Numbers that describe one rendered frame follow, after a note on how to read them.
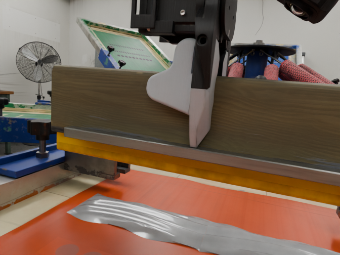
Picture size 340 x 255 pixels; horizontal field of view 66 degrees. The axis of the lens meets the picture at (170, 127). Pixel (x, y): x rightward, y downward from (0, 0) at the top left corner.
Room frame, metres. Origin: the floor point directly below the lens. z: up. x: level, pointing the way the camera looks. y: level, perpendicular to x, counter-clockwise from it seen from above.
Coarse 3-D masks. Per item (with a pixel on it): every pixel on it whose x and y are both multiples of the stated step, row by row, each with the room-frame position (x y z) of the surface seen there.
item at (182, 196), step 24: (96, 192) 0.39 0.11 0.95; (120, 192) 0.40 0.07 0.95; (144, 192) 0.40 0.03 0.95; (168, 192) 0.41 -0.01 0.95; (192, 192) 0.42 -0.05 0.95; (216, 192) 0.43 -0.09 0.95; (48, 216) 0.31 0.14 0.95; (72, 216) 0.31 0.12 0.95; (0, 240) 0.25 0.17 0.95; (24, 240) 0.25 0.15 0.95; (48, 240) 0.26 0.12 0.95; (72, 240) 0.26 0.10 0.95; (96, 240) 0.26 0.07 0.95; (120, 240) 0.27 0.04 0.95; (144, 240) 0.27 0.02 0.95
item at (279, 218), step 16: (224, 192) 0.43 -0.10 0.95; (240, 192) 0.44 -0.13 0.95; (224, 208) 0.37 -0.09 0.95; (240, 208) 0.37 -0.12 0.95; (256, 208) 0.38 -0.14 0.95; (272, 208) 0.38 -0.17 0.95; (288, 208) 0.39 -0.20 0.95; (304, 208) 0.39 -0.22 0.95; (320, 208) 0.40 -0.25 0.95; (240, 224) 0.33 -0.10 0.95; (256, 224) 0.33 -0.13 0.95; (272, 224) 0.33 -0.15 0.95; (288, 224) 0.34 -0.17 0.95; (304, 224) 0.34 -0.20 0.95; (320, 224) 0.34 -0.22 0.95; (336, 224) 0.35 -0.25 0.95; (304, 240) 0.30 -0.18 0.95; (320, 240) 0.30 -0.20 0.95; (336, 240) 0.30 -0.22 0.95
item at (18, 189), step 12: (48, 168) 0.39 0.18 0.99; (60, 168) 0.41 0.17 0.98; (0, 180) 0.33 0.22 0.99; (12, 180) 0.33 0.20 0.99; (24, 180) 0.35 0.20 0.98; (36, 180) 0.37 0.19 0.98; (48, 180) 0.39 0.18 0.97; (60, 180) 0.41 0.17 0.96; (0, 192) 0.31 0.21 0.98; (12, 192) 0.33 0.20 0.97; (24, 192) 0.35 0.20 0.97; (36, 192) 0.37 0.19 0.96; (0, 204) 0.31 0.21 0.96; (12, 204) 0.33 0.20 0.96
